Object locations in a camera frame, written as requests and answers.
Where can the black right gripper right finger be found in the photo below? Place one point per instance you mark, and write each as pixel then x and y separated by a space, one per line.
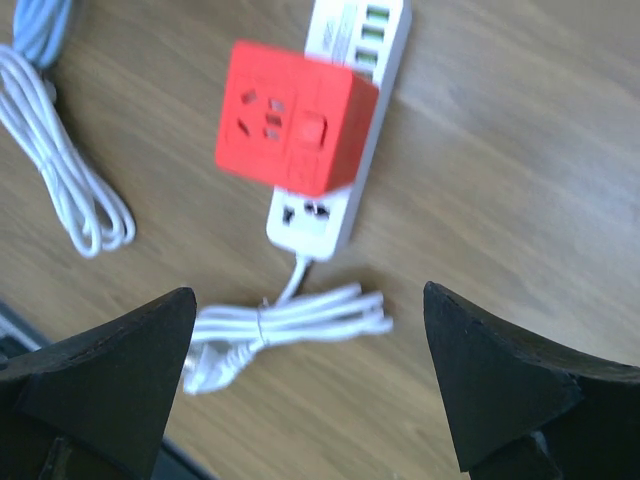
pixel 521 406

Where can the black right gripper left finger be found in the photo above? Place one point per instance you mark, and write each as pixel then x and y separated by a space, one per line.
pixel 95 405

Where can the red cube socket adapter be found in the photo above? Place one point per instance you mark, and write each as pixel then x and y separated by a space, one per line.
pixel 291 121

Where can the white power strip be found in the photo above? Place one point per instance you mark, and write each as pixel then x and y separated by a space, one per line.
pixel 369 37

